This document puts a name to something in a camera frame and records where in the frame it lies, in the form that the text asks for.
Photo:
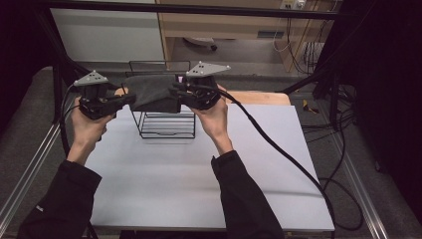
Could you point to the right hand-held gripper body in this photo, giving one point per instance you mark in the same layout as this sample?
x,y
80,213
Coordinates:
x,y
202,96

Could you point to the dark curtain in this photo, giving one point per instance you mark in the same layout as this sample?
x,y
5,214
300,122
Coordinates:
x,y
20,49
391,83

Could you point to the aluminium floor rail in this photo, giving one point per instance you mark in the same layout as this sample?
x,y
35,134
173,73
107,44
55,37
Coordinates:
x,y
361,192
33,162

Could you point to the grey chair base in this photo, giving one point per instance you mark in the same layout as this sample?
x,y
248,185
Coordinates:
x,y
199,41

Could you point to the person's left hand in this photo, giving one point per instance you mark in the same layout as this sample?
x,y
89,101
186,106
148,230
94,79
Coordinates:
x,y
88,131

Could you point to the black metal crossbar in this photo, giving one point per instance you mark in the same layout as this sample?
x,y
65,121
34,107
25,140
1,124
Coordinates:
x,y
199,10

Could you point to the black metal stand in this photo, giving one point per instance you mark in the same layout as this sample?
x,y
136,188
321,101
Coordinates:
x,y
334,96
58,89

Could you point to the white power strip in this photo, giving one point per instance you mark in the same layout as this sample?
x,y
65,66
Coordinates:
x,y
292,4

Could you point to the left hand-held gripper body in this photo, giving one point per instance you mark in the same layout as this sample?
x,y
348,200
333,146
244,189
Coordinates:
x,y
96,103

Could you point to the white cabinet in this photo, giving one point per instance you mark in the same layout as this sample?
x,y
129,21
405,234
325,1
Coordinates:
x,y
106,33

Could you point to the dark grey towel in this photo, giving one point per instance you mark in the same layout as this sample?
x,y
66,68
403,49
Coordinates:
x,y
152,93

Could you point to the person's right hand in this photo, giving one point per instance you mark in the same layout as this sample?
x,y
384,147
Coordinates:
x,y
215,122

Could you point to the wooden desk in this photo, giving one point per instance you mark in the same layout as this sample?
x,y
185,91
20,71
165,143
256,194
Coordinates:
x,y
225,25

